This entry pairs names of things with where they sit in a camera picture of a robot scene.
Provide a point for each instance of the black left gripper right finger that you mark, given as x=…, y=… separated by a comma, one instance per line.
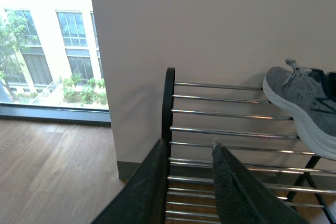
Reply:
x=241, y=197

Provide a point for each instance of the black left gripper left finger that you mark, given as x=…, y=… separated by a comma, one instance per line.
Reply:
x=143, y=199

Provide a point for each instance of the grey knit sneaker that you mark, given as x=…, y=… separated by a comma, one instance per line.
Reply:
x=308, y=95

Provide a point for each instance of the black metal shoe rack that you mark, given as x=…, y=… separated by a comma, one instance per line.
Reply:
x=257, y=133

